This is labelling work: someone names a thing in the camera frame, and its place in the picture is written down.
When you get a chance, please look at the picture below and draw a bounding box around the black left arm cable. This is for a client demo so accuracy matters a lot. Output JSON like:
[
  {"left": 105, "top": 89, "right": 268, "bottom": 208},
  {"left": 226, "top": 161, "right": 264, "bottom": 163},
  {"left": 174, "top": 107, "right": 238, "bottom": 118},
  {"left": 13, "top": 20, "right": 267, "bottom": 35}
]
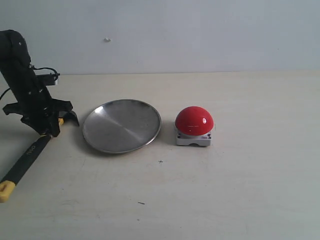
[{"left": 0, "top": 66, "right": 61, "bottom": 101}]

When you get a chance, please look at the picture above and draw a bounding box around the red dome push button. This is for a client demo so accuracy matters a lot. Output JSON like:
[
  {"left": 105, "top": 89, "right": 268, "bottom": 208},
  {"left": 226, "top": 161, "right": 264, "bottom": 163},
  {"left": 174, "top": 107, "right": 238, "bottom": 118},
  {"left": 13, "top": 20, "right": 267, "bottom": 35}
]
[{"left": 174, "top": 106, "right": 215, "bottom": 147}]

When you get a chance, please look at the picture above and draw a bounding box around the round silver metal plate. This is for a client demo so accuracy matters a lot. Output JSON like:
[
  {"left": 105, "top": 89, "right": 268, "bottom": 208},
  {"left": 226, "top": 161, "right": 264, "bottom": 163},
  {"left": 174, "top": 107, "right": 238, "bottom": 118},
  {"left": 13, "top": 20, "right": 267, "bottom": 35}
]
[{"left": 82, "top": 99, "right": 162, "bottom": 154}]

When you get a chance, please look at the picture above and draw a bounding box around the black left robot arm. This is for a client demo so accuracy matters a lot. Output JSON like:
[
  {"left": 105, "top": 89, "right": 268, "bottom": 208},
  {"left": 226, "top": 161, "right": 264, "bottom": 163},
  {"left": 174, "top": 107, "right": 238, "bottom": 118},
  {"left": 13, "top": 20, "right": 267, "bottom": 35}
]
[{"left": 0, "top": 29, "right": 73, "bottom": 137}]

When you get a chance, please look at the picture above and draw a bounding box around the yellow black claw hammer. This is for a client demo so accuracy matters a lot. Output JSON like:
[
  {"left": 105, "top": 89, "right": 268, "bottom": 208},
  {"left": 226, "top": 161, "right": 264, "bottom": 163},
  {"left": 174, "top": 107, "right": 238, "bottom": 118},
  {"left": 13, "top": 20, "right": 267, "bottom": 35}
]
[{"left": 0, "top": 106, "right": 80, "bottom": 203}]

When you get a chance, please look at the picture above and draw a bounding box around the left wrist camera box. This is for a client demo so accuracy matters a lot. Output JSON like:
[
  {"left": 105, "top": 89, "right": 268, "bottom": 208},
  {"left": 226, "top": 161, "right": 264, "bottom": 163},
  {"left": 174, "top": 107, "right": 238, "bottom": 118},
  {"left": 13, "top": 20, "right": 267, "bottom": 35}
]
[{"left": 36, "top": 73, "right": 60, "bottom": 86}]

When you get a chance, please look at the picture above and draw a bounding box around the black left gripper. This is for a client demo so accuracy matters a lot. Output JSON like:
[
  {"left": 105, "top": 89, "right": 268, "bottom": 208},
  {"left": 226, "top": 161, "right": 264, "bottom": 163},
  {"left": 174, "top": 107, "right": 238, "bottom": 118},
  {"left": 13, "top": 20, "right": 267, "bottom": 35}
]
[{"left": 0, "top": 65, "right": 73, "bottom": 137}]

